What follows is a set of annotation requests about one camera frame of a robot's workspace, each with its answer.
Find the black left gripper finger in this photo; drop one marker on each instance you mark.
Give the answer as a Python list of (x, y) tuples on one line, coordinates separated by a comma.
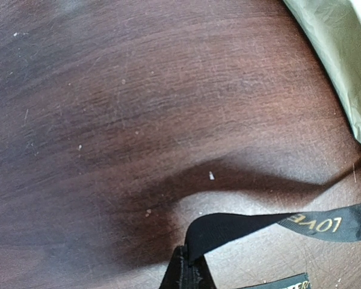
[(184, 274)]

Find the wrapping paper sheet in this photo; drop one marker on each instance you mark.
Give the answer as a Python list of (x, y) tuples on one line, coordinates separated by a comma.
[(334, 30)]

